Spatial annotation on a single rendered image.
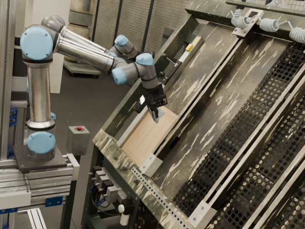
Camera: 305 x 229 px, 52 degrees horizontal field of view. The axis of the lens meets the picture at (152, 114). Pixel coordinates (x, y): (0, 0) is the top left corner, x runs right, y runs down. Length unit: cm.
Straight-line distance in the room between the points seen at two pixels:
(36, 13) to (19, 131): 392
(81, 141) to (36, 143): 86
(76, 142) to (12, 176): 72
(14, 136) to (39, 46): 69
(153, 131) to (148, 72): 72
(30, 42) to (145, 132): 108
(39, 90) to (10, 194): 49
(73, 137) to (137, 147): 46
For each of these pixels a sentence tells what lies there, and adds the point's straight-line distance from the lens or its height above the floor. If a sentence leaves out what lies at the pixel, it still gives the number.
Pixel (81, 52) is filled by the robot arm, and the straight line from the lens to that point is 146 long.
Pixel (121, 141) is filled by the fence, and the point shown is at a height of 93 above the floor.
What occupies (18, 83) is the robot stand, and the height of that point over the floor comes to 134.
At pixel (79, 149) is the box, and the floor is 80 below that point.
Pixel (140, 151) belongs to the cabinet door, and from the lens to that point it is 205.
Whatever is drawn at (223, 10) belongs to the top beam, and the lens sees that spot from 221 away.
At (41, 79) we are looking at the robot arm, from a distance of 135.
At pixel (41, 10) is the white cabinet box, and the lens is 558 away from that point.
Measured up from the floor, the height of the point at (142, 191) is 84.
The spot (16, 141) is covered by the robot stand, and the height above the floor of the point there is 103.
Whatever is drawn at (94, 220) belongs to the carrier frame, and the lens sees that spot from 266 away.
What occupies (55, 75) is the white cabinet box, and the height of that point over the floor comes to 33.
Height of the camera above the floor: 186
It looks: 19 degrees down
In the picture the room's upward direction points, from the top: 13 degrees clockwise
